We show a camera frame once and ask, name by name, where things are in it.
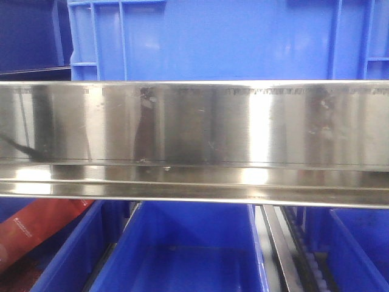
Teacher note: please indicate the lower right blue bin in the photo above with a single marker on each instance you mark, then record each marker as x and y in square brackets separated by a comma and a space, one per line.
[355, 242]

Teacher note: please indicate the metal roller track divider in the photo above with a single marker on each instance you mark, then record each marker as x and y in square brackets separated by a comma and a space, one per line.
[288, 263]

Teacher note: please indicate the lower left blue bin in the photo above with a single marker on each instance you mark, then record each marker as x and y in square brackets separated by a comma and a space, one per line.
[66, 260]

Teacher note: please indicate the red cardboard package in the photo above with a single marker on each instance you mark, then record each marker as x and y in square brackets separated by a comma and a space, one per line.
[34, 224]

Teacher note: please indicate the upper left blue crate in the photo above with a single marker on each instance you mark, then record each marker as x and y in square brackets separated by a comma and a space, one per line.
[35, 35]

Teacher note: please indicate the blue bin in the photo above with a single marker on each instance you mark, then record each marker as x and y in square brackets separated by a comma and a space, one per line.
[66, 260]
[178, 246]
[355, 242]

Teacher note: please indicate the upper blue shelf crate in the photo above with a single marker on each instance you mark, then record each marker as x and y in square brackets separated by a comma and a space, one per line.
[229, 40]

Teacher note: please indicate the stainless steel shelf rail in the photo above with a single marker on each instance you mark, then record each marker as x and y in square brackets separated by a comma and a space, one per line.
[281, 142]

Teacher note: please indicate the lower middle blue bin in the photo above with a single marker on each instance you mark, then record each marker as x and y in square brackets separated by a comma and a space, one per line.
[178, 246]

